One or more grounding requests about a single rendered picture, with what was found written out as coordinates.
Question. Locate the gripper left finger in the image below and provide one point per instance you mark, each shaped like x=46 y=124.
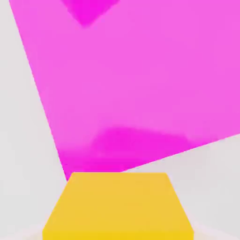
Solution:
x=31 y=236

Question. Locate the small yellow cube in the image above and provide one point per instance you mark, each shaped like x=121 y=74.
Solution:
x=118 y=206

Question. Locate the large magenta box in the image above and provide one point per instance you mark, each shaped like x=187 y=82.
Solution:
x=131 y=75

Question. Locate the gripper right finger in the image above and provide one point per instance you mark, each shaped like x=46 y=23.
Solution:
x=202 y=236

